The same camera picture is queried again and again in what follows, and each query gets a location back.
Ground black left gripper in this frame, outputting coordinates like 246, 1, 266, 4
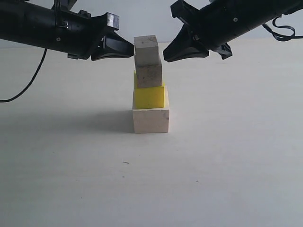
42, 10, 134, 61

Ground medium wooden cube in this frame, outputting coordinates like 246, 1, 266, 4
134, 56, 162, 88

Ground yellow cube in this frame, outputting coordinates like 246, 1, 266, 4
134, 70, 165, 109

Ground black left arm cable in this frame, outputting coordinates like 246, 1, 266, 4
0, 0, 62, 103

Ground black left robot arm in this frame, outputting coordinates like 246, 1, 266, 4
0, 0, 134, 61

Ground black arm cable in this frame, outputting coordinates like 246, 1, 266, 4
0, 0, 62, 103
261, 14, 303, 41

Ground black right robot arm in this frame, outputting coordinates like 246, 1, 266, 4
163, 0, 303, 62

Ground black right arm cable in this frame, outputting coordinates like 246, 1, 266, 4
261, 14, 303, 41

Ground small wooden cube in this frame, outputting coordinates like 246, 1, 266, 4
134, 35, 159, 66

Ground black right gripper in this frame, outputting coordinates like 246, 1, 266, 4
163, 0, 238, 62

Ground large wooden cube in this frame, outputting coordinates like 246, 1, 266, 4
132, 86, 170, 133

